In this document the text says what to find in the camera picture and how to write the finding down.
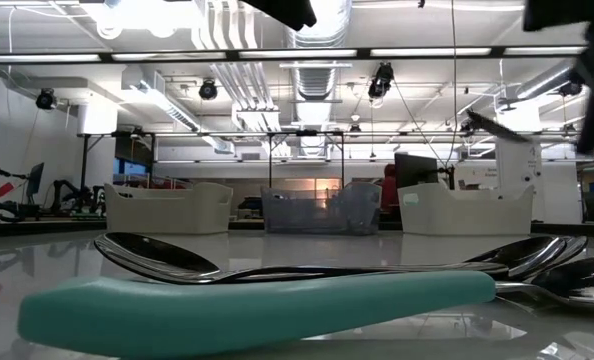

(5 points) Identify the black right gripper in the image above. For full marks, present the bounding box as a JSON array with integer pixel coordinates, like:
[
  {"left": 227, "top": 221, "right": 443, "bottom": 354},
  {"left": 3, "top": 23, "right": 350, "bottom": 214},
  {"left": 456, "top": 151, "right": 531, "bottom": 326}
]
[{"left": 521, "top": 0, "right": 594, "bottom": 156}]

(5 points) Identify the teal handled silver spoon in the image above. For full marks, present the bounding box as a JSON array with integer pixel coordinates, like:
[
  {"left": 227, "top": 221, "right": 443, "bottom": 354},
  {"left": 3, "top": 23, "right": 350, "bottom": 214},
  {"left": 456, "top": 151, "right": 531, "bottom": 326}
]
[{"left": 17, "top": 251, "right": 594, "bottom": 359}]

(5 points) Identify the white round column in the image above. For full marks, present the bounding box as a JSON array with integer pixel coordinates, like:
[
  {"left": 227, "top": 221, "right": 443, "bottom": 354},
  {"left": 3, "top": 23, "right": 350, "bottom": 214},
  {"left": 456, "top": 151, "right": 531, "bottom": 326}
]
[{"left": 495, "top": 107, "right": 544, "bottom": 194}]

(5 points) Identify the white plastic bin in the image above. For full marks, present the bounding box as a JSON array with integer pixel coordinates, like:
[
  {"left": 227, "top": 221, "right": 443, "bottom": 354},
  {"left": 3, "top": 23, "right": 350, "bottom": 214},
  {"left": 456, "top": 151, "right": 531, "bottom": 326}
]
[
  {"left": 397, "top": 183, "right": 535, "bottom": 237},
  {"left": 104, "top": 181, "right": 234, "bottom": 235}
]

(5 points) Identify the person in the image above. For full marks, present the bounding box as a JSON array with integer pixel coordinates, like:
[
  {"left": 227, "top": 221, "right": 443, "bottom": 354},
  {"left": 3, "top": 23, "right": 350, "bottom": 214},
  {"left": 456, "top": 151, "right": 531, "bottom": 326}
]
[{"left": 380, "top": 163, "right": 399, "bottom": 211}]

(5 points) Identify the black computer monitor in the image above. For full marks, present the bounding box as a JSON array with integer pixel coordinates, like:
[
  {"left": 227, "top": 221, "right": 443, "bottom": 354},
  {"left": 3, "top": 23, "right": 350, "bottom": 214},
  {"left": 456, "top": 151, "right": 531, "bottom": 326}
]
[{"left": 394, "top": 152, "right": 457, "bottom": 194}]

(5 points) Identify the grey translucent plastic bin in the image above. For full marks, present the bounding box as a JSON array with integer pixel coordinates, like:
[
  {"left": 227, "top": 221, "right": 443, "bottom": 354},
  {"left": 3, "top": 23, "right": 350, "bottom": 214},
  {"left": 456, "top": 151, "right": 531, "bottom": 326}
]
[{"left": 260, "top": 181, "right": 382, "bottom": 236}]

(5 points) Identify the blue lit screen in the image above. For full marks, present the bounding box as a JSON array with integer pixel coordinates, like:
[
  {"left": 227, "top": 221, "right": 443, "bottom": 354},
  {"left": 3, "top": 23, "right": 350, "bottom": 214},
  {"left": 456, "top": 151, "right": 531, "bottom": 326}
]
[{"left": 113, "top": 158, "right": 149, "bottom": 176}]

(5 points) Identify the small black monitor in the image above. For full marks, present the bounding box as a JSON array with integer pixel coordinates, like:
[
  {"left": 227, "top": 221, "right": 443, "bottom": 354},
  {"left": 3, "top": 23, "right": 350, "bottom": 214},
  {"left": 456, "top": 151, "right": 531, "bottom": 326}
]
[{"left": 26, "top": 162, "right": 46, "bottom": 199}]

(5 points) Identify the black ceiling camera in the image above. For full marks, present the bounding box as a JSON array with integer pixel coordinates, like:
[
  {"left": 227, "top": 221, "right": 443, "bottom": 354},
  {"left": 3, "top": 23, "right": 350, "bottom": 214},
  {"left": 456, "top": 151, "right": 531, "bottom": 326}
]
[
  {"left": 35, "top": 87, "right": 58, "bottom": 111},
  {"left": 558, "top": 78, "right": 581, "bottom": 98},
  {"left": 368, "top": 62, "right": 396, "bottom": 100},
  {"left": 198, "top": 78, "right": 219, "bottom": 102}
]

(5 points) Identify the ribbed silver air duct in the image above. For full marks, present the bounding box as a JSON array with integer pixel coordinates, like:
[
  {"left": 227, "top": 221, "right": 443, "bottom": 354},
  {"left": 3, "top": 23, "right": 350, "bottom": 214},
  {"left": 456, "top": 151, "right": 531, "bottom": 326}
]
[{"left": 284, "top": 0, "right": 353, "bottom": 157}]

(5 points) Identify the black workstation frame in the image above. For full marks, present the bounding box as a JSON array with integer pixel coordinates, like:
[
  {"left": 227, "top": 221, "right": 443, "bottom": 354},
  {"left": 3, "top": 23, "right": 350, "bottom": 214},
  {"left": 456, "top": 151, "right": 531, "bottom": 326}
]
[{"left": 76, "top": 128, "right": 583, "bottom": 201}]

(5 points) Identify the white rectangular air duct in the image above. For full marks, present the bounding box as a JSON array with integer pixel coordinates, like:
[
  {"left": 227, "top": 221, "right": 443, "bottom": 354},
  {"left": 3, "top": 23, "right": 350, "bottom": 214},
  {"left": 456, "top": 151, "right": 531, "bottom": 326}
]
[{"left": 121, "top": 67, "right": 236, "bottom": 155}]

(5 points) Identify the black aluminium table frame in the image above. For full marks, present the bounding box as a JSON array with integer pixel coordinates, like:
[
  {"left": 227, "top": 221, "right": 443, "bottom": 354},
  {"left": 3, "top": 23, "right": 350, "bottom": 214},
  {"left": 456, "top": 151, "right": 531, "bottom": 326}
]
[{"left": 0, "top": 218, "right": 594, "bottom": 239}]

